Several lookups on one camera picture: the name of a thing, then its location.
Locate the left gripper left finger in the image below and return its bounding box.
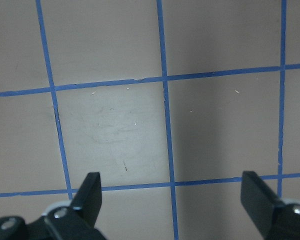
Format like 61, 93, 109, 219
44, 172, 105, 240

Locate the brown paper table cover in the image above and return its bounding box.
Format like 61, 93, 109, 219
0, 0, 300, 240

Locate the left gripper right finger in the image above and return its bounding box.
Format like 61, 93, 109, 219
240, 171, 300, 240

